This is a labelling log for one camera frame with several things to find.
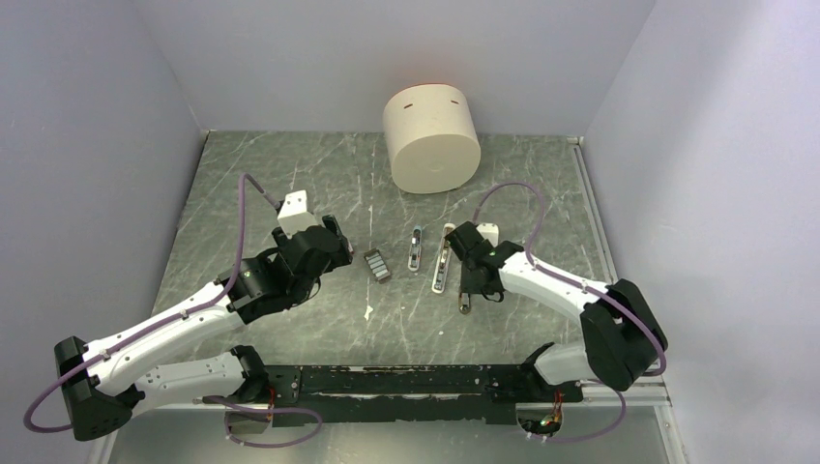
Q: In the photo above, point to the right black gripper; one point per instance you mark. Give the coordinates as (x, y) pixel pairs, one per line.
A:
(468, 285)

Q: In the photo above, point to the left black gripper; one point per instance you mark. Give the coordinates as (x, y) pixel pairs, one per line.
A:
(342, 254)

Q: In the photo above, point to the small beige stapler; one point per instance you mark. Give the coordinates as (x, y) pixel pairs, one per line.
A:
(464, 303)

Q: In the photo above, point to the long white stapler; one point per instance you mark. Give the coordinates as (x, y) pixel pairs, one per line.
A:
(442, 261)

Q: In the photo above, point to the blue white stapler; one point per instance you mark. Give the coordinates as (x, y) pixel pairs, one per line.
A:
(415, 249)

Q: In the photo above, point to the staple tray with staples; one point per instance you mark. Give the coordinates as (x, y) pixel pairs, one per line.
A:
(377, 265)

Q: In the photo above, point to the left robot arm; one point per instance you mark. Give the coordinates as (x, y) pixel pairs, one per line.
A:
(108, 381)

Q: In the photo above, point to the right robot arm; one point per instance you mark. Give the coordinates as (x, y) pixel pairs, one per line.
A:
(620, 337)

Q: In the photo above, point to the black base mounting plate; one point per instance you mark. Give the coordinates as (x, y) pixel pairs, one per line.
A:
(346, 394)

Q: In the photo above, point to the cream cylindrical container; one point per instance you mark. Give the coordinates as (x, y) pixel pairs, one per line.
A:
(431, 139)

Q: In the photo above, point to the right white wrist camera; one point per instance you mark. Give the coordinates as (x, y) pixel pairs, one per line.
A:
(490, 232)

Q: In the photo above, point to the aluminium rail frame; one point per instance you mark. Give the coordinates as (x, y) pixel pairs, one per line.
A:
(607, 426)

